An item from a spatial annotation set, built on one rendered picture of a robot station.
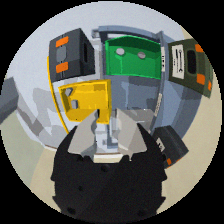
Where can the green open bin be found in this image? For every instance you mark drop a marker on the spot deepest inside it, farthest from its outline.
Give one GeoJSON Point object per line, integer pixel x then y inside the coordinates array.
{"type": "Point", "coordinates": [129, 63]}

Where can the yellow bin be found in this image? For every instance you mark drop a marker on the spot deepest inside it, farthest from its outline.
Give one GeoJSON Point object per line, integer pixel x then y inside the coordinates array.
{"type": "Point", "coordinates": [91, 95]}

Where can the grey open bin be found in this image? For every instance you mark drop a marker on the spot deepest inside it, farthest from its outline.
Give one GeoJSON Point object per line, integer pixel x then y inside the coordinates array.
{"type": "Point", "coordinates": [141, 116]}

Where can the grey steel disc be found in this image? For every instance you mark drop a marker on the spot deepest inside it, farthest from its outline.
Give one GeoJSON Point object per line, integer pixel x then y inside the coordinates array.
{"type": "Point", "coordinates": [120, 51]}
{"type": "Point", "coordinates": [141, 55]}

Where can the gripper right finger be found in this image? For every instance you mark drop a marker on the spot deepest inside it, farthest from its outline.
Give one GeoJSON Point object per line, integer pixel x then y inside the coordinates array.
{"type": "Point", "coordinates": [135, 141]}

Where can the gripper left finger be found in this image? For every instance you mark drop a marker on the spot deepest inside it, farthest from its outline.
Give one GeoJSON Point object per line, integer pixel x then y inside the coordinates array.
{"type": "Point", "coordinates": [80, 141]}

